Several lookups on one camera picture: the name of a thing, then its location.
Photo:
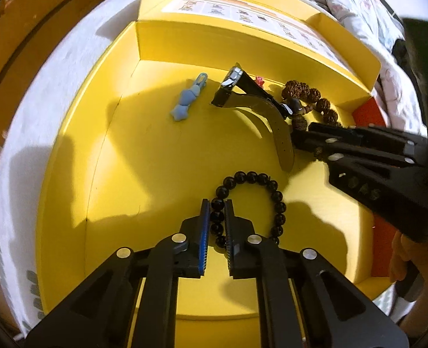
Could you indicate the small red flower clip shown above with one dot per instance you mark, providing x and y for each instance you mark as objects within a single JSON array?
[{"x": 259, "y": 81}]

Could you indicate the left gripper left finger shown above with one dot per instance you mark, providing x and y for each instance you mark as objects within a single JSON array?
[{"x": 193, "y": 259}]

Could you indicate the person's right hand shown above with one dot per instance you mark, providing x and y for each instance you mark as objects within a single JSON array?
[{"x": 415, "y": 322}]

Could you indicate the yellow cardboard box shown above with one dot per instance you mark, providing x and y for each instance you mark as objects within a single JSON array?
[{"x": 123, "y": 176}]

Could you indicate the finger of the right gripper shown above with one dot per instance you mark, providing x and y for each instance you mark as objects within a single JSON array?
[
  {"x": 322, "y": 146},
  {"x": 365, "y": 135}
]

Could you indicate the blue silicone hair clip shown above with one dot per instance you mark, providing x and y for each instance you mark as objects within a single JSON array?
[{"x": 187, "y": 97}]

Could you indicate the white leaf pattern bedsheet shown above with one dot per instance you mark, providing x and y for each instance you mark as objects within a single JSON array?
[{"x": 29, "y": 143}]

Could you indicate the black garment on bed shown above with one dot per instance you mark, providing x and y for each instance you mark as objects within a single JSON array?
[{"x": 400, "y": 54}]

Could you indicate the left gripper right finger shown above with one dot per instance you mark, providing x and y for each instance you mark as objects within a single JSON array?
[{"x": 241, "y": 262}]

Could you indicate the black strap wristwatch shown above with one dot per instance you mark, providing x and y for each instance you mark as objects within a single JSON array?
[{"x": 239, "y": 90}]

